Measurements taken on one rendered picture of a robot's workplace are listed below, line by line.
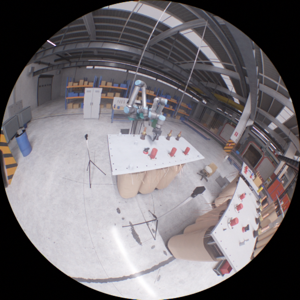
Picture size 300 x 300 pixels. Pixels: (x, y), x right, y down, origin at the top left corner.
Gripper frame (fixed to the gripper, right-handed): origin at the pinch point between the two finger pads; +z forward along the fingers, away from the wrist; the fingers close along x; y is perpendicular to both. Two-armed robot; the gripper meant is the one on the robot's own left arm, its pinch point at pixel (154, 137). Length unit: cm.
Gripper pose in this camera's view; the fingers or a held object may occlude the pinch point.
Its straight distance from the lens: 133.4
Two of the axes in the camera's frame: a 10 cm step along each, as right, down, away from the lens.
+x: -9.1, -4.0, 1.0
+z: -2.8, 7.8, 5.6
